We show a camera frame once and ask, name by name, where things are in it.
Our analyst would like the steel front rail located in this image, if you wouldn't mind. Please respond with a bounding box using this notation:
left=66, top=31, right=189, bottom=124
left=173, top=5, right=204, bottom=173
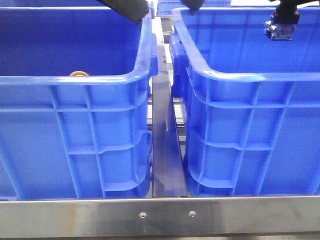
left=0, top=195, right=320, bottom=239

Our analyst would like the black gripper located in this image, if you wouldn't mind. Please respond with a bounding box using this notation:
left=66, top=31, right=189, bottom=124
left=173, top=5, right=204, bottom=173
left=270, top=0, right=309, bottom=25

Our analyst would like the back left blue bin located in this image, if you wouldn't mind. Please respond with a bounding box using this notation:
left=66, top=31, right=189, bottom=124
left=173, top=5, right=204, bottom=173
left=0, top=0, right=106, bottom=7

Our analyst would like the red push button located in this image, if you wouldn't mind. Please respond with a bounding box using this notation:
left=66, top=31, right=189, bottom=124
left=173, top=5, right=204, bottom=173
left=264, top=20, right=297, bottom=41

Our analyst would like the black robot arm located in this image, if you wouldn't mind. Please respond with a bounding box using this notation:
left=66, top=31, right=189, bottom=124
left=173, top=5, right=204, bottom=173
left=100, top=0, right=309, bottom=25

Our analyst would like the left blue plastic bin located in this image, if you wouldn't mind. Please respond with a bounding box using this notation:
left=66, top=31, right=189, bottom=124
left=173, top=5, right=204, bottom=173
left=0, top=7, right=158, bottom=201

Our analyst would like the yellow push button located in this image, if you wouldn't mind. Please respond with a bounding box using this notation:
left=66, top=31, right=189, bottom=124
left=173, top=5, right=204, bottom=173
left=70, top=70, right=89, bottom=77

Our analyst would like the blue plastic bin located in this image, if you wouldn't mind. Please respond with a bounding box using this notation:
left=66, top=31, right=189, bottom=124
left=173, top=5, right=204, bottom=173
left=0, top=7, right=158, bottom=201
left=170, top=7, right=320, bottom=197

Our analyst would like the right blue plastic bin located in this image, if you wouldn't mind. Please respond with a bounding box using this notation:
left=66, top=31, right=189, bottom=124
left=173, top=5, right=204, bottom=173
left=170, top=7, right=320, bottom=197

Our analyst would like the steel centre divider bar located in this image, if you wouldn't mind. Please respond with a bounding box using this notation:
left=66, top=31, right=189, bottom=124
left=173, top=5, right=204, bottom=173
left=152, top=34, right=188, bottom=198

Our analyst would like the back right blue bin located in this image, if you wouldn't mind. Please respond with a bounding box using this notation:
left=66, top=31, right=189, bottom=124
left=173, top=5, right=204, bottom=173
left=156, top=0, right=231, bottom=16

